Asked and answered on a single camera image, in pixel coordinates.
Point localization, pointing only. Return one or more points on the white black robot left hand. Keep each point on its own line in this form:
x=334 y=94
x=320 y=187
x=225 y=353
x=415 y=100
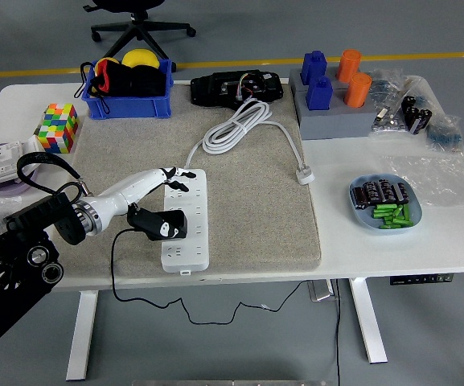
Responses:
x=115 y=199

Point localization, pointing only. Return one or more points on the white power strip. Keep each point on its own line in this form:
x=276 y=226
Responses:
x=191 y=249

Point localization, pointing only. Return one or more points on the multicolour puzzle cube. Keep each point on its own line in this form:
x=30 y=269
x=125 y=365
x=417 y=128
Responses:
x=59 y=128

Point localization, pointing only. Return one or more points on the blue plastic bin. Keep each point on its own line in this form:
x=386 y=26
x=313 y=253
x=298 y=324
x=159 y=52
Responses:
x=127 y=108

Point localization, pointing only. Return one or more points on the black pouch with red trim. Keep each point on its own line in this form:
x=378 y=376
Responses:
x=113 y=78

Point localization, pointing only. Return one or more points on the black cloth bundle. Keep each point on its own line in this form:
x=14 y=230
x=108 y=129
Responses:
x=149 y=82

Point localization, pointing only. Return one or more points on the grey-brown mat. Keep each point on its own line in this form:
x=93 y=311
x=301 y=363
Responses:
x=255 y=209

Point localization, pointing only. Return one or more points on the yellow foam ball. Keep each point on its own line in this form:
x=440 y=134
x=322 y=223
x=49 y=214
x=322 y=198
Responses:
x=140 y=58

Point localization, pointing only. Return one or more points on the white table leg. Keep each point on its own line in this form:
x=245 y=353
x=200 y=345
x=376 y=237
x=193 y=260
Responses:
x=80 y=337
x=370 y=321

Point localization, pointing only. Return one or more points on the black electronic device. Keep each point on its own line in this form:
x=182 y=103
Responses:
x=211 y=90

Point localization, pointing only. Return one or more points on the black office chair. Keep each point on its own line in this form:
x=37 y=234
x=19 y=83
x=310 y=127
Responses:
x=143 y=28

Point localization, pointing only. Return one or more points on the metal box under table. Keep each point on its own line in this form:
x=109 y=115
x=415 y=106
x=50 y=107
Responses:
x=320 y=291

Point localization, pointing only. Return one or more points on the blue plastic block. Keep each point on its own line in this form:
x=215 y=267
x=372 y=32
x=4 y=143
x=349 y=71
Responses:
x=319 y=94
x=313 y=66

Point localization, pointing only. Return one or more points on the grey block holder base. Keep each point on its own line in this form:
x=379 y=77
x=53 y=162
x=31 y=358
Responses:
x=336 y=122

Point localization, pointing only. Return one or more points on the black capacitor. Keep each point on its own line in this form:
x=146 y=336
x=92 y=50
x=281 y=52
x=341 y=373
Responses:
x=359 y=197
x=385 y=189
x=401 y=193
x=372 y=190

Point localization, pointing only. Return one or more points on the light blue plate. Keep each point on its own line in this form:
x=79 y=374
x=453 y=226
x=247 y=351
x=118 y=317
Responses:
x=362 y=219

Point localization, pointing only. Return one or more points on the orange cylinder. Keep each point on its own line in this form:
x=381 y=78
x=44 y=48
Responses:
x=348 y=66
x=357 y=90

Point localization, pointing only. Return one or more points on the green cylinder part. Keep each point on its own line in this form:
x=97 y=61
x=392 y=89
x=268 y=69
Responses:
x=384 y=208
x=407 y=212
x=401 y=220
x=382 y=214

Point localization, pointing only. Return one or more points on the plastic bag of silver parts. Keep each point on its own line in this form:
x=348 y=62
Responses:
x=386 y=120

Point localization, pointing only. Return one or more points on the plastic bag of blue parts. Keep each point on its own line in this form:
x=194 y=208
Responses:
x=386 y=82
x=444 y=134

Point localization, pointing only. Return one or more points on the plastic bag of black capacitors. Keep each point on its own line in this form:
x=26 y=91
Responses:
x=416 y=114

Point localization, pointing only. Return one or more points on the black table control panel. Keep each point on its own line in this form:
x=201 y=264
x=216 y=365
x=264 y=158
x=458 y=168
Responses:
x=420 y=279

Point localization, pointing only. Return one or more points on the large empty clear bag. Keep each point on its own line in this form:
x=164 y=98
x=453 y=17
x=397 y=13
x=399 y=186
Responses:
x=436 y=177

